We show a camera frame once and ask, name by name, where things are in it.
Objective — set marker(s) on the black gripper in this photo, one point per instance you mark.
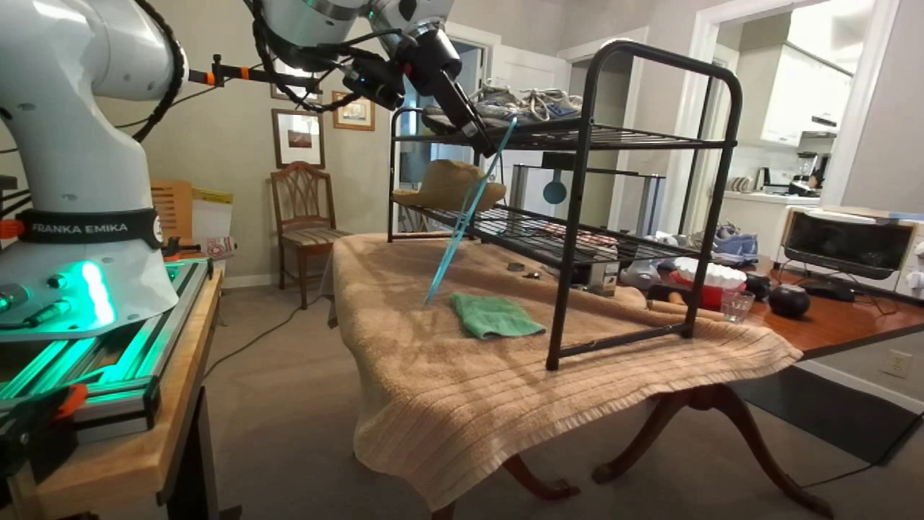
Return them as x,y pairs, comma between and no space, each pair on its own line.
428,53

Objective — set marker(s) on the blue stick tool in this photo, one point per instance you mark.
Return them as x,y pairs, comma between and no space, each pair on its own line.
445,269

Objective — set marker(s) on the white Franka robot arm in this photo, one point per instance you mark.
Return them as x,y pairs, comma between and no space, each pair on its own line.
77,116

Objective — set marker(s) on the grey white laced sneaker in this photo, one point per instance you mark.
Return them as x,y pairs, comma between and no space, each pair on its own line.
521,102

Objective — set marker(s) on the woven straw hat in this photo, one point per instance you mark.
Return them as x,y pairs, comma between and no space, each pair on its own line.
450,187

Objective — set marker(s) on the small framed picture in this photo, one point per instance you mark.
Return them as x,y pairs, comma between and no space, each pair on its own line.
353,116

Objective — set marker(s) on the large framed picture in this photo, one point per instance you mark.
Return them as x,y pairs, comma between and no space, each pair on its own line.
298,136

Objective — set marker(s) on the black metal shoe rack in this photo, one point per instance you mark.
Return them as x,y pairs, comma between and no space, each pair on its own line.
571,240

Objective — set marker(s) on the brown wooden chair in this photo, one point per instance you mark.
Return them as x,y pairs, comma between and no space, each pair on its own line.
305,235

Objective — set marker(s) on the black stand with orange clamps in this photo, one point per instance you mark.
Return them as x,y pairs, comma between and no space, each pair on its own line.
233,74

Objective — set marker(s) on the green folded cloth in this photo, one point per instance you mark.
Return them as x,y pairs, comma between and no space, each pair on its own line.
493,316

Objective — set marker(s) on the white cardboard box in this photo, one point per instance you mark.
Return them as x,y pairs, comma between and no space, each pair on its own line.
213,223

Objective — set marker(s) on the tan ribbed tablecloth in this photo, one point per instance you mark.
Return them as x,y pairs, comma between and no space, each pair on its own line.
480,385

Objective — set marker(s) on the wooden slatted crate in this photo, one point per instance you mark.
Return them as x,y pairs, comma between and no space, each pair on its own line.
174,213

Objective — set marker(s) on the red lidded container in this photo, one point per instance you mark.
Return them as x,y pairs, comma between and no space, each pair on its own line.
708,284

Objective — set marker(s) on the grey blue sneaker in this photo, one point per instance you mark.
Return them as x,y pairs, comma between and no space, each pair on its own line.
737,248

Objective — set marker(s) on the clear drinking glass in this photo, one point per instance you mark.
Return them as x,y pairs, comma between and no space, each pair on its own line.
737,305

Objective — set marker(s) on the dark coffee machine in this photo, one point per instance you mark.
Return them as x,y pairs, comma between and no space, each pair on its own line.
817,155

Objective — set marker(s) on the black round object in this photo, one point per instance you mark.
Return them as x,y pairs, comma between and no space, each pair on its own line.
791,303

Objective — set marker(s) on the white toaster oven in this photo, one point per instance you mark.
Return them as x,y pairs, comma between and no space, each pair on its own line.
847,248

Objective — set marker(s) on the dark wooden dining table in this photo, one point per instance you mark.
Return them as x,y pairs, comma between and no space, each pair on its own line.
847,323

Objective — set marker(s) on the wooden robot workbench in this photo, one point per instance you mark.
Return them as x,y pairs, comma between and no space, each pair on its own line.
125,453

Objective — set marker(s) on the black orange clamp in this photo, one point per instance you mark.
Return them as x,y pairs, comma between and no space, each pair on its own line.
44,424

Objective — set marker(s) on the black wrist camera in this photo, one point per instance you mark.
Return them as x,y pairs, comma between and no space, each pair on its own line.
376,82

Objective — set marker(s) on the aluminium extrusion base frame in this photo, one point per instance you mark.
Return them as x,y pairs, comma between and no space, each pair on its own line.
105,356

